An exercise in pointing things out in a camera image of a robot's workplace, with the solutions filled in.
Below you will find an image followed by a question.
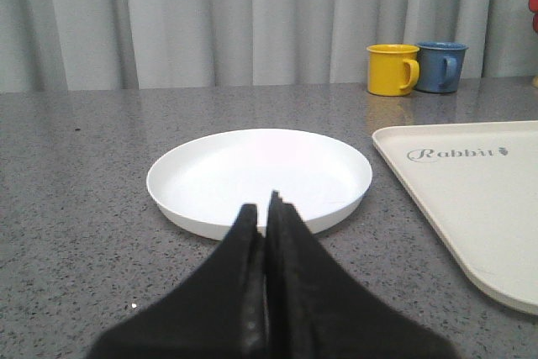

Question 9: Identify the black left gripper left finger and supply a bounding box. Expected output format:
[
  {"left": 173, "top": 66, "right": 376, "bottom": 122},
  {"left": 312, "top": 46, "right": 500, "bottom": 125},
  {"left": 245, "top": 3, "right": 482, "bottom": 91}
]
[{"left": 88, "top": 204, "right": 266, "bottom": 358}]

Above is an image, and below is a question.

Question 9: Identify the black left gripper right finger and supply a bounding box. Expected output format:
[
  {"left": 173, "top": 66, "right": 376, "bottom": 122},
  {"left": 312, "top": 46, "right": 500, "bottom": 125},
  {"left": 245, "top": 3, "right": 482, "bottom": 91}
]
[{"left": 266, "top": 193, "right": 458, "bottom": 358}]

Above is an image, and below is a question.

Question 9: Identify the white round plate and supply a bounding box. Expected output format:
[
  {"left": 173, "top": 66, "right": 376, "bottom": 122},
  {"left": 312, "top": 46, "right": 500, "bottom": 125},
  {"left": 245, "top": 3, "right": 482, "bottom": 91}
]
[{"left": 146, "top": 129, "right": 372, "bottom": 240}]

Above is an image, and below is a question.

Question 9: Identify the cream rabbit serving tray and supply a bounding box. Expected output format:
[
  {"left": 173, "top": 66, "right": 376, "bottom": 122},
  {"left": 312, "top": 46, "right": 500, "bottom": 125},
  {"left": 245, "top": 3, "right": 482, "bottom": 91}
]
[{"left": 372, "top": 121, "right": 537, "bottom": 314}]

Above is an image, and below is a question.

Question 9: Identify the yellow enamel mug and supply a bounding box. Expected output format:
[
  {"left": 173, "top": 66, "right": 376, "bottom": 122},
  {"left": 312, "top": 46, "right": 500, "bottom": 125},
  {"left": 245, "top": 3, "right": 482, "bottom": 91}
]
[{"left": 367, "top": 44, "right": 419, "bottom": 97}]

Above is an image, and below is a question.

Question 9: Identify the blue enamel mug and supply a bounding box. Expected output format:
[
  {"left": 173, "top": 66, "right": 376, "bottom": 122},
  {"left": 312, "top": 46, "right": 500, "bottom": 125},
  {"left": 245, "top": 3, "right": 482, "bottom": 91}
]
[{"left": 414, "top": 41, "right": 467, "bottom": 94}]

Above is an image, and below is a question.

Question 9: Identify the grey curtain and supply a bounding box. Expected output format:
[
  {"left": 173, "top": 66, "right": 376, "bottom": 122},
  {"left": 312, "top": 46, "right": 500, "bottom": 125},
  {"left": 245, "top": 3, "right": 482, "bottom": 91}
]
[{"left": 1, "top": 0, "right": 537, "bottom": 92}]

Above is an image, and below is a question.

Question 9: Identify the red enamel mug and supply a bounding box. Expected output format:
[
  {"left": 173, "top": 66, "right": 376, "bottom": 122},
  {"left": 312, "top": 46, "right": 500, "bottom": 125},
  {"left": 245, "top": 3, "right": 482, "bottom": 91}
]
[{"left": 528, "top": 0, "right": 538, "bottom": 33}]

